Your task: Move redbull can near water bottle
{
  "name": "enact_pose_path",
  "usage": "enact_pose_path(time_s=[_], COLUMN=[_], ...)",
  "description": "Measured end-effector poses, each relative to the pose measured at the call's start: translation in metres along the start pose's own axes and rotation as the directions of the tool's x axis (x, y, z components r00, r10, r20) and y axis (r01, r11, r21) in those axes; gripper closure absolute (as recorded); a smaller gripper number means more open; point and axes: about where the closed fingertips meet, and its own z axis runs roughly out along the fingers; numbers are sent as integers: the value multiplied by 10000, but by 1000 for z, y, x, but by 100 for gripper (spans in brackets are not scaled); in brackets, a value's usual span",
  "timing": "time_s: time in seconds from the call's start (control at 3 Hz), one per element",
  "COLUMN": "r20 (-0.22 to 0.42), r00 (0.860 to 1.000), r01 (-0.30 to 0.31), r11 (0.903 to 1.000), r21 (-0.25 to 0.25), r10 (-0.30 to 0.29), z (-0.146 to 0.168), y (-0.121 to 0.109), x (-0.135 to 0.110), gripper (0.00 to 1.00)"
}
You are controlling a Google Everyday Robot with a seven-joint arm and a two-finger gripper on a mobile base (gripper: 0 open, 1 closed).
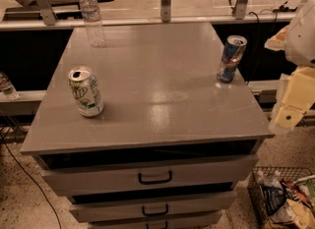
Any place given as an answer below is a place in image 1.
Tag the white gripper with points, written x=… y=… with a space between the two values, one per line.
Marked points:
x=302 y=44

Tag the redbull can blue silver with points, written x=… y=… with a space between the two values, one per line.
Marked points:
x=234 y=48

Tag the green white 7up can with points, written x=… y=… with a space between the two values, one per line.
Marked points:
x=84 y=86

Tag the clear plastic water bottle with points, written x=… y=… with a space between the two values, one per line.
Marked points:
x=93 y=22

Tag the small bottle at left edge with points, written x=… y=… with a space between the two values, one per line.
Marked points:
x=7 y=87

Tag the grey drawer cabinet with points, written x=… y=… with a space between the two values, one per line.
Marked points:
x=161 y=101

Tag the bottom grey drawer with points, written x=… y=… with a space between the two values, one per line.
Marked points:
x=177 y=221

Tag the grey drawer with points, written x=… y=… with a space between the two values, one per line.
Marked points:
x=177 y=221
x=111 y=212
x=149 y=175

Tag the middle grey drawer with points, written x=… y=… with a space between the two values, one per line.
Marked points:
x=111 y=212

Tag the top grey drawer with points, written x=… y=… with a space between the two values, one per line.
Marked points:
x=149 y=175

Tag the wire basket with trash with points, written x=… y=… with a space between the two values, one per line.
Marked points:
x=283 y=197

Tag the middle metal bracket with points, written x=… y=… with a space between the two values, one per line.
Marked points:
x=165 y=10

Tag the left metal bracket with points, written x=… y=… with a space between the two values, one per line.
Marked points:
x=47 y=14

